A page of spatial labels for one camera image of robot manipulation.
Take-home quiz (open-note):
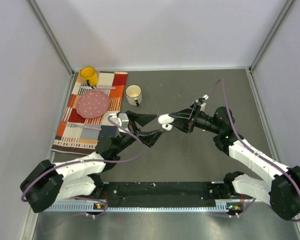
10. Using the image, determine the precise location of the cream mug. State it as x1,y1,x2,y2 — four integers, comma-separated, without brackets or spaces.
125,85,143,107

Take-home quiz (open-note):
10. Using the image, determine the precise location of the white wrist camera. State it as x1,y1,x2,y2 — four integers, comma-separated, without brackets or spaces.
108,112,130,130
194,94,209,112

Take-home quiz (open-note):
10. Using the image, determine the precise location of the patchwork placemat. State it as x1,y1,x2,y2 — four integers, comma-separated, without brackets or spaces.
51,70,129,157

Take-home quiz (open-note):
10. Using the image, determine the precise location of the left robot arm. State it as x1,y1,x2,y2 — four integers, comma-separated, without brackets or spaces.
20,111,165,213

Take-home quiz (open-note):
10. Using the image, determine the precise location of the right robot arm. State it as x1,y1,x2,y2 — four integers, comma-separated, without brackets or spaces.
158,102,300,221

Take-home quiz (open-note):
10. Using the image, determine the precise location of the yellow mug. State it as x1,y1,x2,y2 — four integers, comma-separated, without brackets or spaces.
80,66,99,87

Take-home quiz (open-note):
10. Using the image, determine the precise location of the pink handled fork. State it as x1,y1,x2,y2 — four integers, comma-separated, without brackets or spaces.
63,122,102,131

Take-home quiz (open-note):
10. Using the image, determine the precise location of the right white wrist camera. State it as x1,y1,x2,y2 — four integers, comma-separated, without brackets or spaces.
194,94,209,112

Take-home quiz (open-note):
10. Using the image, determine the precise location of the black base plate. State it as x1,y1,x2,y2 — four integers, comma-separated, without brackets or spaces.
102,181,239,208

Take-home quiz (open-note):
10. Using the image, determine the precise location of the white earbud charging case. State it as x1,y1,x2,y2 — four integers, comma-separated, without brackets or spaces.
162,124,173,131

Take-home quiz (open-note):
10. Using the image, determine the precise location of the grey cable duct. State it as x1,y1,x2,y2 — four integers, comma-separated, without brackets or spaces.
49,199,243,213

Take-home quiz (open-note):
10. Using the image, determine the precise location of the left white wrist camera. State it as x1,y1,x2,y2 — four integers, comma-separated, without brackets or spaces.
108,112,130,130

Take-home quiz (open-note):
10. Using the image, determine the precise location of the pink dotted plate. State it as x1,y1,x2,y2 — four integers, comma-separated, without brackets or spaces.
76,90,110,119

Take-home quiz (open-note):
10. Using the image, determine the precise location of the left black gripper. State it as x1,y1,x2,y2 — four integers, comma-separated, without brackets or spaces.
113,111,166,155

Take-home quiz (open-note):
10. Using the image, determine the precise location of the white oval case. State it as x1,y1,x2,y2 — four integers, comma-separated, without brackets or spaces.
158,114,175,125

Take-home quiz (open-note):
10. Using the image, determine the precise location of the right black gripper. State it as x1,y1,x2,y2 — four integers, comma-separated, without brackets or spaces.
168,102,221,135

